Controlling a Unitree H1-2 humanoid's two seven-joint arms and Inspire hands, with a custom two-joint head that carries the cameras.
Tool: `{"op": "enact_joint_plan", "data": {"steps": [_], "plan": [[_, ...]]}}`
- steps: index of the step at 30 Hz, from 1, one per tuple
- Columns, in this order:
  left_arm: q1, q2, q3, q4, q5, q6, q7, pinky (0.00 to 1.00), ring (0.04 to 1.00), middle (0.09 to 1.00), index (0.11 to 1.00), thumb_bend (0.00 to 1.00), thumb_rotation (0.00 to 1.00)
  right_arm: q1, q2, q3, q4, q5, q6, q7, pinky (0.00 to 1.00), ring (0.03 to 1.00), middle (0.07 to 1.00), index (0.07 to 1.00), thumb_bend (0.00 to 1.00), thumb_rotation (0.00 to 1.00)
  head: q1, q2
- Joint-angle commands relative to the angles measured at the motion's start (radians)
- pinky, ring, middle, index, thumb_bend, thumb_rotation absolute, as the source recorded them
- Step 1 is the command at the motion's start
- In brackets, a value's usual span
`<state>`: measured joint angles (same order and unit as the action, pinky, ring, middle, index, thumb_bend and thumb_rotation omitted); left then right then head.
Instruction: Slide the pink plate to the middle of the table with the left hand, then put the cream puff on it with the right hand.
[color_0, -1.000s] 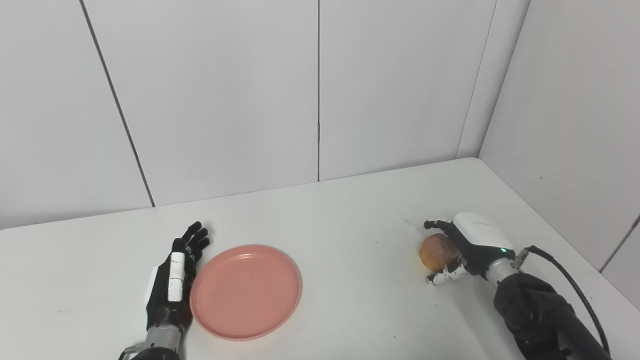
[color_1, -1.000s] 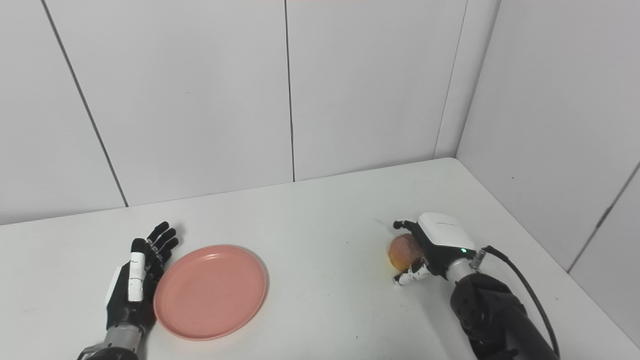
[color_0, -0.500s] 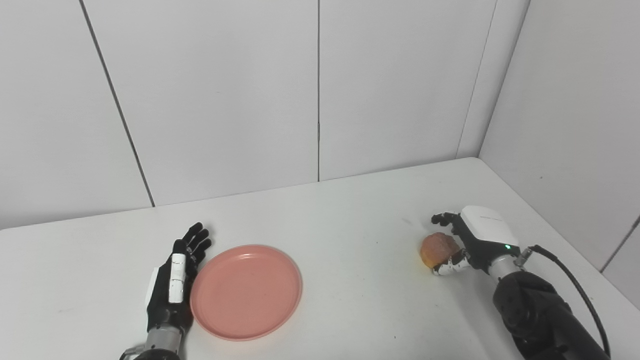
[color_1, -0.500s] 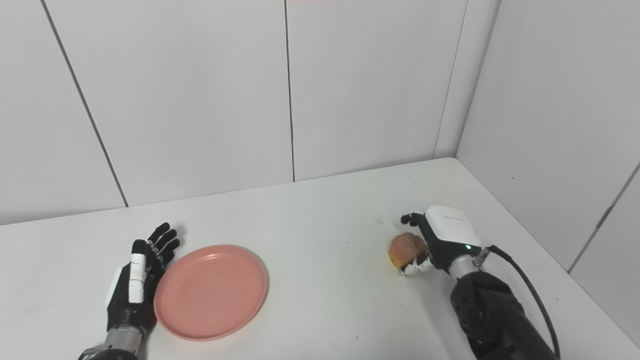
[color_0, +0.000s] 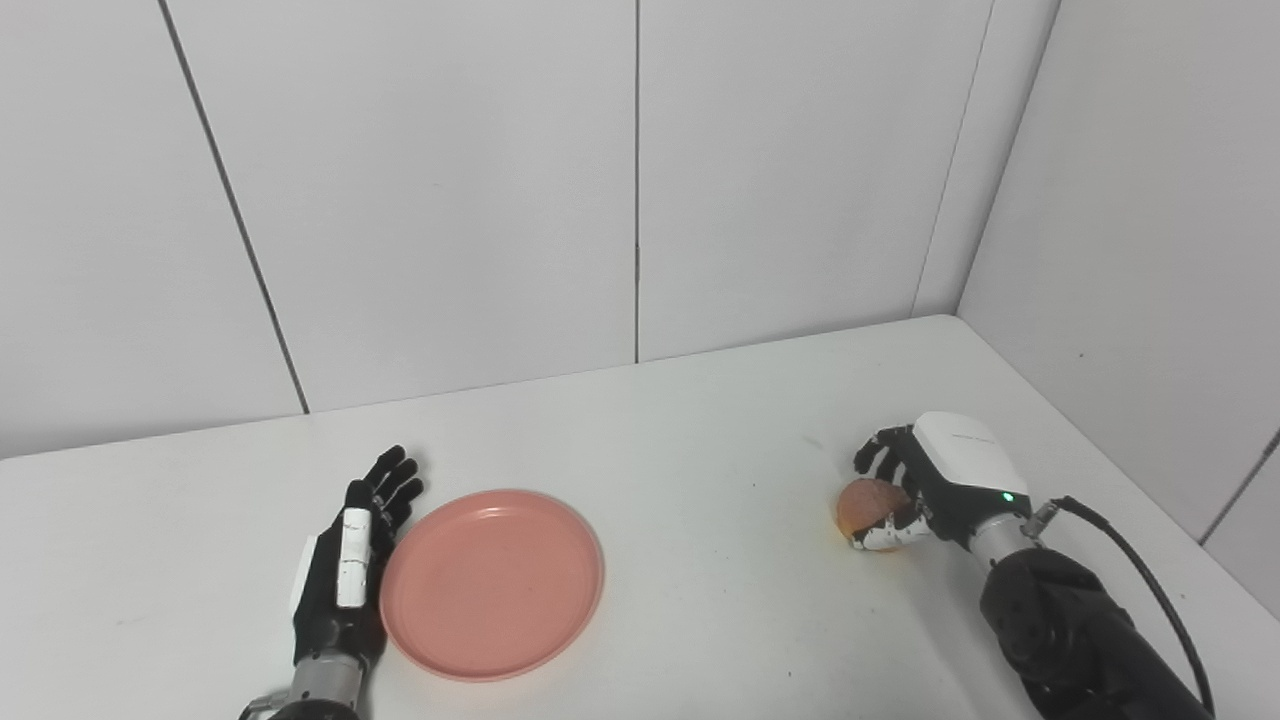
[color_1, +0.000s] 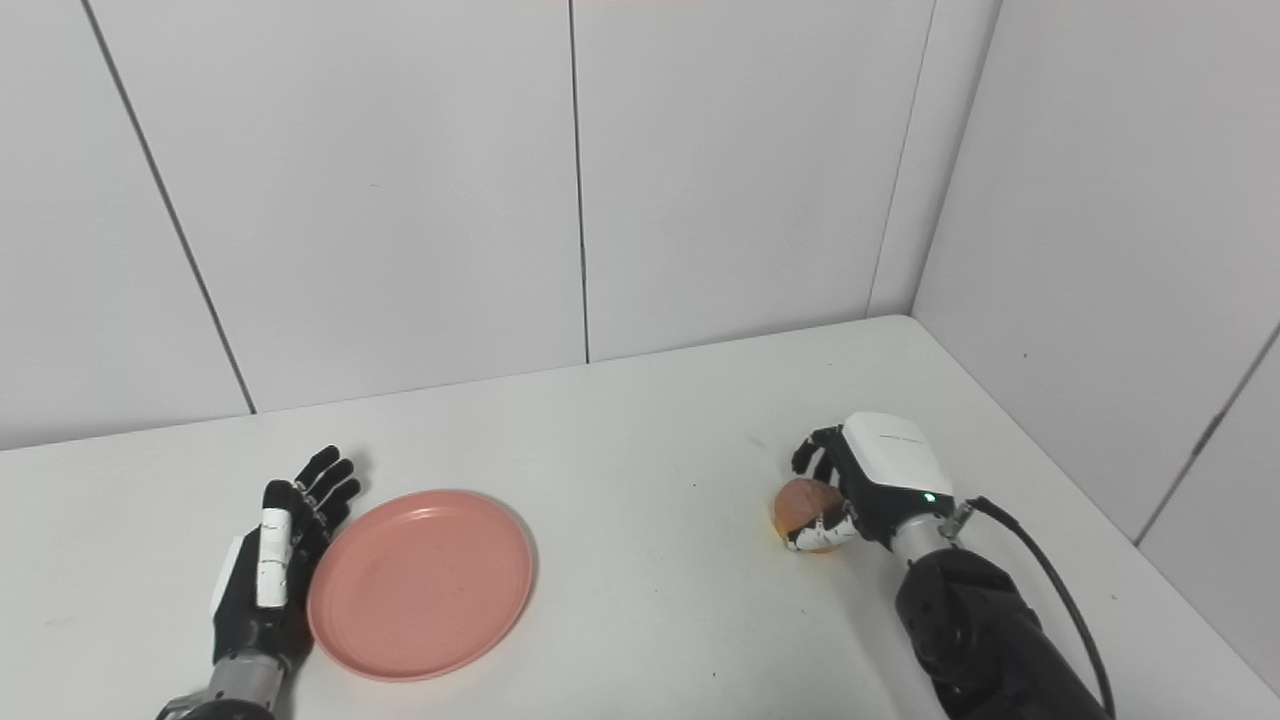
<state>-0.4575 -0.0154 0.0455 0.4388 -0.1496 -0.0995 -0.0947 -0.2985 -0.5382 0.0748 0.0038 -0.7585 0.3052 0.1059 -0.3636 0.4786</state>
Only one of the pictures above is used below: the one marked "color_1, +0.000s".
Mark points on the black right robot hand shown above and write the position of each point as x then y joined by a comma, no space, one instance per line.
890,460

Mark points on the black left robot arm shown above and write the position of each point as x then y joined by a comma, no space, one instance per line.
235,690

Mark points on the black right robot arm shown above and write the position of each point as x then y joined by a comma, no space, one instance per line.
980,640

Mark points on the pink round plate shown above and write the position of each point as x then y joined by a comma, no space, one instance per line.
421,585

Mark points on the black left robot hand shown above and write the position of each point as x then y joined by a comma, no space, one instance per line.
245,620

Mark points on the glazed cream puff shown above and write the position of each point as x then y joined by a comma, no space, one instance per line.
802,502

